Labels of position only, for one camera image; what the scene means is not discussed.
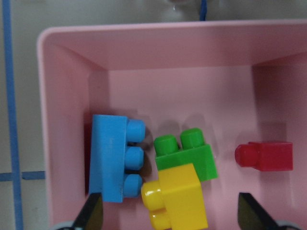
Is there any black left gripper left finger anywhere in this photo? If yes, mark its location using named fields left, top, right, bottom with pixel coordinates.
left=71, top=193, right=103, bottom=230

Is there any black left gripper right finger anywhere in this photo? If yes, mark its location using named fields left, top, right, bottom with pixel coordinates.
left=237, top=192, right=285, bottom=230

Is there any red toy block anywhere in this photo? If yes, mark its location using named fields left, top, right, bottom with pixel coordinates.
left=235, top=142, right=294, bottom=172

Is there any blue toy block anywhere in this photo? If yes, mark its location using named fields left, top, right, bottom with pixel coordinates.
left=89, top=115, right=145, bottom=203

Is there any yellow toy block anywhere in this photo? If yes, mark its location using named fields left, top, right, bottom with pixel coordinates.
left=141, top=163, right=208, bottom=230

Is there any green toy block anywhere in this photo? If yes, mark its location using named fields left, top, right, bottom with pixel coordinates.
left=153, top=127, right=218, bottom=182

